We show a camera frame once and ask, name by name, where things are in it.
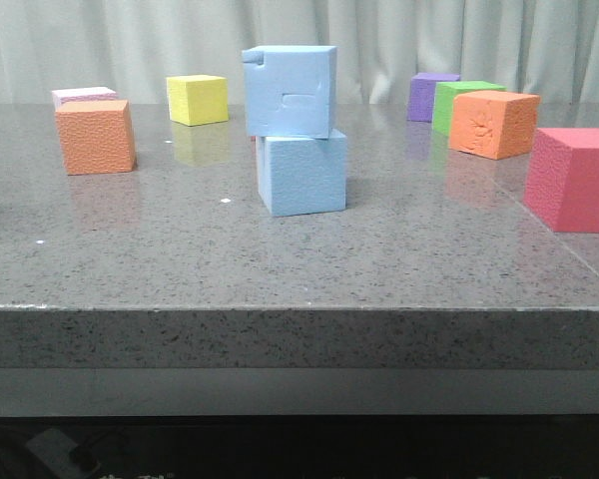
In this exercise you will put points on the light blue foam block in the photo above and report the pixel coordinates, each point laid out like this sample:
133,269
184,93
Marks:
299,176

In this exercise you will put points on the dented blue foam block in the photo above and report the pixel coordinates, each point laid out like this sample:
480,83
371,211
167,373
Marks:
290,90

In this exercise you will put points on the yellow foam block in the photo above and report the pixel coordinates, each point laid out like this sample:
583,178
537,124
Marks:
196,100

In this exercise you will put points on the purple foam block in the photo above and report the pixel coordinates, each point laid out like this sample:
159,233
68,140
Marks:
422,94

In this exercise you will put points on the green foam block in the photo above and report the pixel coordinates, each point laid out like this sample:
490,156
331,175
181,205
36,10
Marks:
445,92

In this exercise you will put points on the dented orange foam block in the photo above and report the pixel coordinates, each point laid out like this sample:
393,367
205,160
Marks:
493,124

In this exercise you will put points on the orange foam block left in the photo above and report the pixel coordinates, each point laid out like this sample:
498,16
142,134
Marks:
96,137

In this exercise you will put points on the pink lilac foam block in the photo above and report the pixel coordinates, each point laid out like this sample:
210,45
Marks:
62,96

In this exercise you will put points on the large red foam block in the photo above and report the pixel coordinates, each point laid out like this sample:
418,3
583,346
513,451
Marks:
562,183

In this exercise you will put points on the grey power adapter under table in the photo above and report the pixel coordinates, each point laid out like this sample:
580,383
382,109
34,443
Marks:
61,455

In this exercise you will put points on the grey curtain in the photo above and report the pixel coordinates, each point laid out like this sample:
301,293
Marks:
550,48

